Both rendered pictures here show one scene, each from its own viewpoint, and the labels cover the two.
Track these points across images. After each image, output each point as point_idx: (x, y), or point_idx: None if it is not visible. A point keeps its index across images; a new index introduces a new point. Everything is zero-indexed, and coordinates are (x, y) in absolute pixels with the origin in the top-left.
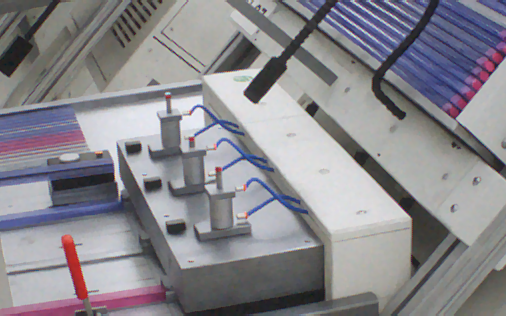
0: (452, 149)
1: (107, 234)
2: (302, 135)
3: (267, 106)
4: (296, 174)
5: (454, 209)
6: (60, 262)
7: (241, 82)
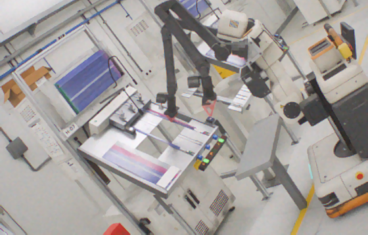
0: (121, 79)
1: (138, 123)
2: (113, 104)
3: (105, 112)
4: (125, 98)
5: (129, 79)
6: (149, 122)
7: (97, 120)
